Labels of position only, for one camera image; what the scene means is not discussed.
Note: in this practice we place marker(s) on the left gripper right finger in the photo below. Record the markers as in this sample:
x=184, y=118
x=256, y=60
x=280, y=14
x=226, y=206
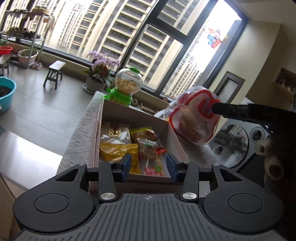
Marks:
x=188, y=174

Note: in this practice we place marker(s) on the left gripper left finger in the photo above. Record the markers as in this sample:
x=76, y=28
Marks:
x=107, y=174

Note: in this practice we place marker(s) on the yellow brown snack bag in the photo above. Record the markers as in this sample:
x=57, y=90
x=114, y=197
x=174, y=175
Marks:
x=114, y=152

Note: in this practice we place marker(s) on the red label hawthorn snack packet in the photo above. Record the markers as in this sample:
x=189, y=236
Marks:
x=154, y=167

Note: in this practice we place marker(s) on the dark panda snack bag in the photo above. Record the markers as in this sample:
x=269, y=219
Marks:
x=115, y=133

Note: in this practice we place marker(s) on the clear round cookie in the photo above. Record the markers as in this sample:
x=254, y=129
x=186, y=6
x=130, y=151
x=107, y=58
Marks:
x=149, y=149

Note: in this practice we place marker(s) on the red spicy strip snack bag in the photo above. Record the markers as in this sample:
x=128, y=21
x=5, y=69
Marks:
x=146, y=133

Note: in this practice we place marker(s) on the white textured tablecloth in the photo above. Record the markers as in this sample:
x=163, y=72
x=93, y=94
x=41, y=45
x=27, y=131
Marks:
x=81, y=148

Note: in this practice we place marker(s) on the pink cardboard box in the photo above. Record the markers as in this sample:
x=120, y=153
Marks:
x=139, y=183

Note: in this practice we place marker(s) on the grey washing machine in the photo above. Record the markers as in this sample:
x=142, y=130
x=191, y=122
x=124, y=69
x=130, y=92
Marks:
x=234, y=143

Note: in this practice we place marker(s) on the red rabbit face snack bag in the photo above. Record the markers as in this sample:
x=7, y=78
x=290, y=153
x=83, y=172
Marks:
x=191, y=116

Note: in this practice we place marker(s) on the dark framed door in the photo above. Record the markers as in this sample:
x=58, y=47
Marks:
x=228, y=87

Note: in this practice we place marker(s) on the green candy dispenser globe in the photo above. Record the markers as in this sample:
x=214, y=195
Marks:
x=128, y=81

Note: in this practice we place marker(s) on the pink orchid flower pot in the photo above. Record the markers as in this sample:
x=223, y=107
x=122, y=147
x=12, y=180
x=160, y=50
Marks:
x=99, y=72

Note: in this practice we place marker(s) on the cartoon window sticker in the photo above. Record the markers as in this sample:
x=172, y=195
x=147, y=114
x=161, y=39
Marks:
x=214, y=39

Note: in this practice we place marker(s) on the small dark wooden stool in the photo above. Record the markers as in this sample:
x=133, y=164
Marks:
x=55, y=73

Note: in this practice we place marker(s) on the blue plastic basin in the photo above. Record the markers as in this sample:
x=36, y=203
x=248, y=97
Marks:
x=8, y=88

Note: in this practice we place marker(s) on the potted green plant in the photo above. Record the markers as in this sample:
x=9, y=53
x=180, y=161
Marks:
x=25, y=58

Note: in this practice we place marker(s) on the wooden bench stool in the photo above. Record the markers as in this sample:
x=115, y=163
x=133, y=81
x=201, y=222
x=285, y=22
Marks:
x=4, y=64

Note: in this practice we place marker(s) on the red plastic basin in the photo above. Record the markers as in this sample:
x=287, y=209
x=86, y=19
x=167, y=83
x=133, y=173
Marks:
x=5, y=50

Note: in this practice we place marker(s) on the metal shoe rack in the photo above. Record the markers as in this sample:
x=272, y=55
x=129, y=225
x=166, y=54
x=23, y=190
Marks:
x=29, y=28

